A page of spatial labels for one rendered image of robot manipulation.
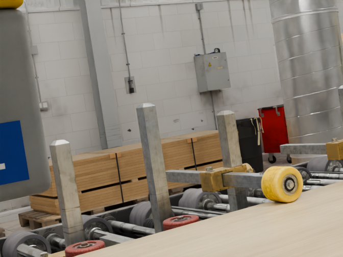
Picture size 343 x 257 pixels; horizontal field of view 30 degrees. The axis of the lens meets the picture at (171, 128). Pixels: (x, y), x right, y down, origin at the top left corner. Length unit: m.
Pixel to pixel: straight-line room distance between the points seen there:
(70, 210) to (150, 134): 0.26
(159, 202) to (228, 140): 0.25
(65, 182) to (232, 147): 0.46
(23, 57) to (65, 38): 7.87
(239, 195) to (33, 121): 1.46
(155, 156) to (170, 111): 7.16
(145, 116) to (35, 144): 1.29
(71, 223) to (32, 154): 1.22
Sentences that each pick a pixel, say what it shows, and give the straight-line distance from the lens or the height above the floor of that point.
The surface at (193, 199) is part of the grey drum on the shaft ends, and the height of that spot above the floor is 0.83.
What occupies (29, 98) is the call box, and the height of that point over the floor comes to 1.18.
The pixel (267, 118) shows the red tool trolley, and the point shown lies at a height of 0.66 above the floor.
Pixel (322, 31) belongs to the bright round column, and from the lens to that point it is 4.65.
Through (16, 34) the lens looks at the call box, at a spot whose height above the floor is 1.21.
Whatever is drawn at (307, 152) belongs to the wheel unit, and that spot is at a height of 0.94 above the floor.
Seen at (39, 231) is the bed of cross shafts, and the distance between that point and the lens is 1.97.
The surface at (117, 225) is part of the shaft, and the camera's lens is 1.98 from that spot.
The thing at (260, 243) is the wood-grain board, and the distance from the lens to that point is 1.13.
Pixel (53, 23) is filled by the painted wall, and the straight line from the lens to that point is 8.07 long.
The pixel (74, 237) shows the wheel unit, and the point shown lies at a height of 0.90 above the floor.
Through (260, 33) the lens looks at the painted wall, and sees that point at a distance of 9.73.
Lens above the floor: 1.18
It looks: 3 degrees down
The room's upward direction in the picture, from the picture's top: 9 degrees counter-clockwise
